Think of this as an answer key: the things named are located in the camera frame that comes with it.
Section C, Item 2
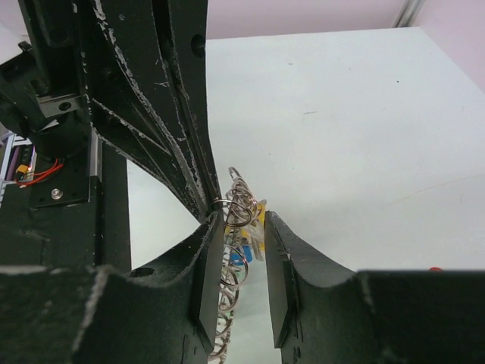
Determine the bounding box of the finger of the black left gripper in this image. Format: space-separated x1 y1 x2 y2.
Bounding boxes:
152 1 220 207

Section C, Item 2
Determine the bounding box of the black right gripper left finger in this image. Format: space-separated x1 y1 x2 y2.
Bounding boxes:
1 212 224 363

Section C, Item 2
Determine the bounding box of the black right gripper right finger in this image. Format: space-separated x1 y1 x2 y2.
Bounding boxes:
264 212 484 363

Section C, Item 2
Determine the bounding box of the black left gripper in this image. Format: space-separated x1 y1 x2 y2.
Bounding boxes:
1 1 212 221

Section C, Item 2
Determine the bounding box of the large keyring with many rings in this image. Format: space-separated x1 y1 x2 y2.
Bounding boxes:
208 167 266 363

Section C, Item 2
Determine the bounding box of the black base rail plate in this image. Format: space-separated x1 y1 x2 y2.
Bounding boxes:
1 134 132 272

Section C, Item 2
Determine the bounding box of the aluminium frame post right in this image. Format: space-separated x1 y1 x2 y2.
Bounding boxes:
392 0 425 28

